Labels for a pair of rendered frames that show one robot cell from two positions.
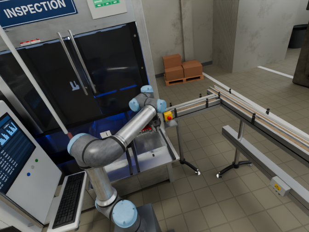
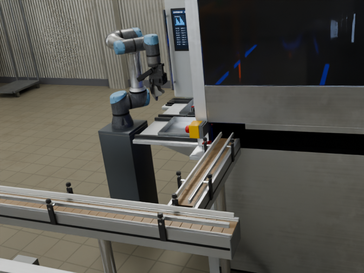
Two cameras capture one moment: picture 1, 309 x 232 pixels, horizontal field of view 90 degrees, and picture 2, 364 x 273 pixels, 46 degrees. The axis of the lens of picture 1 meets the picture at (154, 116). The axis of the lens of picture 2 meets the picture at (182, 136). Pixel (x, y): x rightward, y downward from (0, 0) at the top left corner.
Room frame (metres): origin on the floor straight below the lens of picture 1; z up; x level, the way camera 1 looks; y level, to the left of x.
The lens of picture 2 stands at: (2.24, -1.91, 1.81)
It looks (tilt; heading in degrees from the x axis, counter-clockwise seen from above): 22 degrees down; 122
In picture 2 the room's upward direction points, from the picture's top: 6 degrees counter-clockwise
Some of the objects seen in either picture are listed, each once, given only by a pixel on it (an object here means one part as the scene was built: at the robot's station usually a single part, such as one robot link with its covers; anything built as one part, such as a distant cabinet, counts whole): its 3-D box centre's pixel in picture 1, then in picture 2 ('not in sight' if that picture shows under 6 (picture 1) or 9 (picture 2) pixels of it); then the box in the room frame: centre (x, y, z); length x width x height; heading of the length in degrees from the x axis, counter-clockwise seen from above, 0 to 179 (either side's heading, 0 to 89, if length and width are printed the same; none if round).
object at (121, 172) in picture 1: (131, 152); (192, 121); (0.98, 0.26, 0.87); 0.70 x 0.48 x 0.02; 99
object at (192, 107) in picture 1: (188, 107); (208, 170); (1.41, -0.38, 0.92); 0.69 x 0.15 x 0.16; 99
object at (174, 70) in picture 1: (181, 67); not in sight; (4.56, -1.11, 0.34); 1.21 x 0.92 x 0.68; 95
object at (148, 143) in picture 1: (147, 139); (193, 128); (1.07, 0.11, 0.90); 0.34 x 0.26 x 0.04; 9
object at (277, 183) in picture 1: (279, 186); (26, 266); (0.63, -0.86, 0.50); 0.12 x 0.05 x 0.09; 9
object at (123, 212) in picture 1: (125, 215); (119, 102); (0.43, 0.27, 0.96); 0.13 x 0.12 x 0.14; 49
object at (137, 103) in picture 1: (140, 102); (143, 43); (0.83, 0.06, 1.39); 0.11 x 0.11 x 0.08; 49
